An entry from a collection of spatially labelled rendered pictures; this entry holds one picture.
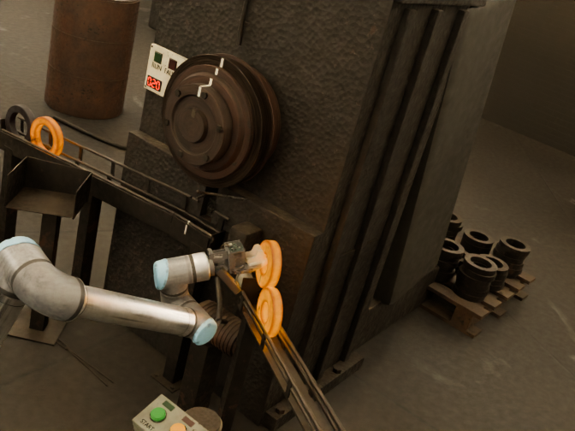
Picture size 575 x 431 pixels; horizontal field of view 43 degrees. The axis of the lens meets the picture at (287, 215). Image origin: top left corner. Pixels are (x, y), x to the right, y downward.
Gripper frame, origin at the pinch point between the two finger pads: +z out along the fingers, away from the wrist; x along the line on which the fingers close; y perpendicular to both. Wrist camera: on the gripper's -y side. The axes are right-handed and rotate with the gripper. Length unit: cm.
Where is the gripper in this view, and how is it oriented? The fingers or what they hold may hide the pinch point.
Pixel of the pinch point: (269, 259)
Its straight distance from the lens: 236.4
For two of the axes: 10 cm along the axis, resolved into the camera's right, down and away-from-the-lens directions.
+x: -3.0, -4.7, 8.3
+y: -0.3, -8.7, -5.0
